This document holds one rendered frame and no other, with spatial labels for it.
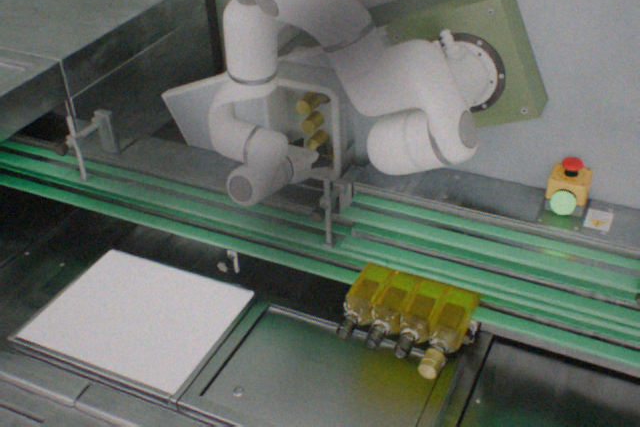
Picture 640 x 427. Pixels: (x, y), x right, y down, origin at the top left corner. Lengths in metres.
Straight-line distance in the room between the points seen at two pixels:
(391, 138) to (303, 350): 0.60
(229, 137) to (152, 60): 1.02
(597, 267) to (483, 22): 0.48
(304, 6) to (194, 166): 0.83
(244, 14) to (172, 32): 1.24
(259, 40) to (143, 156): 0.77
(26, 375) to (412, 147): 0.94
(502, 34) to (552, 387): 0.70
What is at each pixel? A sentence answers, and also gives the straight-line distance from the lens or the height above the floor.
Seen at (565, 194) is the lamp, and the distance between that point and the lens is 1.50.
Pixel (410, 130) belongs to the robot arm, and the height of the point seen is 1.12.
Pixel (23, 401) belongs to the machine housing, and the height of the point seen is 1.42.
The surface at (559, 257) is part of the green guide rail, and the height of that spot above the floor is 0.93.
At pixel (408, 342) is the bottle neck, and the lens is 1.45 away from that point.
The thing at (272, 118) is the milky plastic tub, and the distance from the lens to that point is 1.67.
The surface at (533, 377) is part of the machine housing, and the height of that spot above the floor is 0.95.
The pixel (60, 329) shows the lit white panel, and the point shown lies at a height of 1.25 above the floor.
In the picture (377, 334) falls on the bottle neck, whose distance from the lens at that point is 1.46.
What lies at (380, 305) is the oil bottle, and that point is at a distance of 1.49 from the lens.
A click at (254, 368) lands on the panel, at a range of 1.61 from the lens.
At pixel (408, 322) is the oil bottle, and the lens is 1.47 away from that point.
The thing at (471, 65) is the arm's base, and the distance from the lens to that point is 1.40.
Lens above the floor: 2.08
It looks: 47 degrees down
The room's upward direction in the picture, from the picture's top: 141 degrees counter-clockwise
